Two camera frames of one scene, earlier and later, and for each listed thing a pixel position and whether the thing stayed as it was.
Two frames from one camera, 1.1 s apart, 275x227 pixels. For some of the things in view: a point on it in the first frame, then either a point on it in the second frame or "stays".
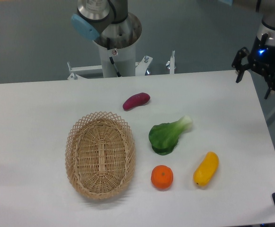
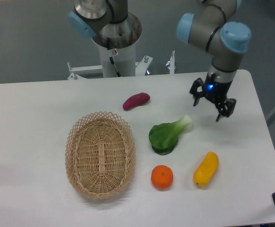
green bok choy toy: x=164 y=137 stays
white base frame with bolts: x=141 y=67 stays
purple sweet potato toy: x=137 y=100 stays
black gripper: x=265 y=58 -> x=215 y=91
